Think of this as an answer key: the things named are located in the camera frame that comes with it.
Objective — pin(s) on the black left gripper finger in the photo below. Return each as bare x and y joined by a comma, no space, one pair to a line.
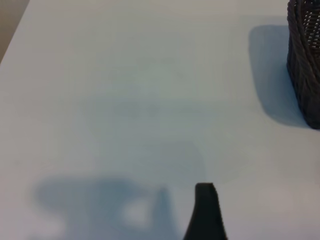
206,217

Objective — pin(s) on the dark brown woven basket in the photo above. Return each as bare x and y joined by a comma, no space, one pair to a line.
305,87

